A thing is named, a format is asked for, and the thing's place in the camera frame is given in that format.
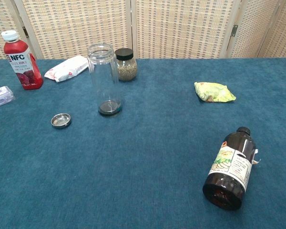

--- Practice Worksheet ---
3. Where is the glass jar black lid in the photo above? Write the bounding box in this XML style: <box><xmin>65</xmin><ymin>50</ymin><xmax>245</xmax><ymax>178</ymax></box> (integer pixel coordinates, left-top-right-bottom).
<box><xmin>114</xmin><ymin>48</ymin><xmax>138</xmax><ymax>82</ymax></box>

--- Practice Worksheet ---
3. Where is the clear glass bottle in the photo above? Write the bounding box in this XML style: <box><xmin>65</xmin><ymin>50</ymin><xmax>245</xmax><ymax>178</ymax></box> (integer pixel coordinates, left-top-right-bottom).
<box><xmin>87</xmin><ymin>43</ymin><xmax>123</xmax><ymax>117</ymax></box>

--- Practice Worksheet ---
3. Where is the yellow green snack packet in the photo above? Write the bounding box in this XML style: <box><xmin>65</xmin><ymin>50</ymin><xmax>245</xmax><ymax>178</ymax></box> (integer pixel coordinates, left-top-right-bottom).
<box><xmin>194</xmin><ymin>81</ymin><xmax>236</xmax><ymax>103</ymax></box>

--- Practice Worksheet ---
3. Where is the white pink snack packet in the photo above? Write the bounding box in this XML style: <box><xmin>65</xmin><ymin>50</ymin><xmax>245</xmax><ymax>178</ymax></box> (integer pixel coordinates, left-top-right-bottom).
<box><xmin>44</xmin><ymin>55</ymin><xmax>89</xmax><ymax>83</ymax></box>

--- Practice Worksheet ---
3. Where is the woven folding screen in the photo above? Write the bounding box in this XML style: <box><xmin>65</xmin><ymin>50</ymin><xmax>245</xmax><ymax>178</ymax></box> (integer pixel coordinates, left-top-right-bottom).
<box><xmin>0</xmin><ymin>0</ymin><xmax>286</xmax><ymax>61</ymax></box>

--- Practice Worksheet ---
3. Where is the brown glass bottle with label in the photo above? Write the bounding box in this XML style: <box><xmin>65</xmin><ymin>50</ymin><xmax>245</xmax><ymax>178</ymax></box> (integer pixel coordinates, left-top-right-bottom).
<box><xmin>202</xmin><ymin>126</ymin><xmax>262</xmax><ymax>211</ymax></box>

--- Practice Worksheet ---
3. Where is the red NFC juice bottle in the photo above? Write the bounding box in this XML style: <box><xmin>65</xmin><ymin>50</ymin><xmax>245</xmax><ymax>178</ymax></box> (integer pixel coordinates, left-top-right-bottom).
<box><xmin>1</xmin><ymin>30</ymin><xmax>44</xmax><ymax>91</ymax></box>

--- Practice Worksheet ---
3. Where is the clear plastic purple box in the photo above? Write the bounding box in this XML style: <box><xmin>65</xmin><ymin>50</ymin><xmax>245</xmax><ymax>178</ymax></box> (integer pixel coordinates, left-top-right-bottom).
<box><xmin>0</xmin><ymin>85</ymin><xmax>16</xmax><ymax>110</ymax></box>

